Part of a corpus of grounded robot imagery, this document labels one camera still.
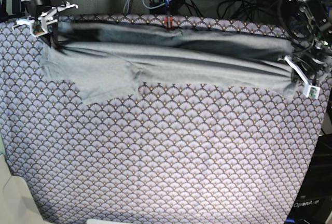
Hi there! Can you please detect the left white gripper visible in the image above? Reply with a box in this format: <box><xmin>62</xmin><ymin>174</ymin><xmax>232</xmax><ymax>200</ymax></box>
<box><xmin>277</xmin><ymin>55</ymin><xmax>320</xmax><ymax>99</ymax></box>

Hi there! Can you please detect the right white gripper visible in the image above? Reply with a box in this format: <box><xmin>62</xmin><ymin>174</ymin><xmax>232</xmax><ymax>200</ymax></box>
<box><xmin>11</xmin><ymin>2</ymin><xmax>78</xmax><ymax>50</ymax></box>

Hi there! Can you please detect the light grey T-shirt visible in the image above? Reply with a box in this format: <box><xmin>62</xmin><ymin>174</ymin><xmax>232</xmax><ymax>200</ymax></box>
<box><xmin>39</xmin><ymin>22</ymin><xmax>297</xmax><ymax>104</ymax></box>

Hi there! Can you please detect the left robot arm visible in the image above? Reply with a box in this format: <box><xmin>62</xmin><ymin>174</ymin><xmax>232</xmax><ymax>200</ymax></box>
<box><xmin>277</xmin><ymin>0</ymin><xmax>331</xmax><ymax>99</ymax></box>

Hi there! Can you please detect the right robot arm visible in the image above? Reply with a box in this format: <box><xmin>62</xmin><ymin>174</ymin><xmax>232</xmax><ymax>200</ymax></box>
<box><xmin>12</xmin><ymin>0</ymin><xmax>78</xmax><ymax>47</ymax></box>

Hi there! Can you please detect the red black centre clamp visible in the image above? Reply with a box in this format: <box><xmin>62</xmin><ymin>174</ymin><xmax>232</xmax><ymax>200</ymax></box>
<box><xmin>164</xmin><ymin>0</ymin><xmax>173</xmax><ymax>29</ymax></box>

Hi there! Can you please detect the black OpenArm box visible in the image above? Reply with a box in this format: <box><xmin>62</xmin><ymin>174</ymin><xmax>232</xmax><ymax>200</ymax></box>
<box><xmin>285</xmin><ymin>134</ymin><xmax>331</xmax><ymax>223</ymax></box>

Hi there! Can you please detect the purple fan-pattern tablecloth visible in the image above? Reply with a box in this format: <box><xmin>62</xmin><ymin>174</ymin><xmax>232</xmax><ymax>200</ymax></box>
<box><xmin>1</xmin><ymin>23</ymin><xmax>331</xmax><ymax>223</ymax></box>

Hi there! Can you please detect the white plastic bin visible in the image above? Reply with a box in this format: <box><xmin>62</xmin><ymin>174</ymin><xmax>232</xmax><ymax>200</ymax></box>
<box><xmin>1</xmin><ymin>155</ymin><xmax>44</xmax><ymax>223</ymax></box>

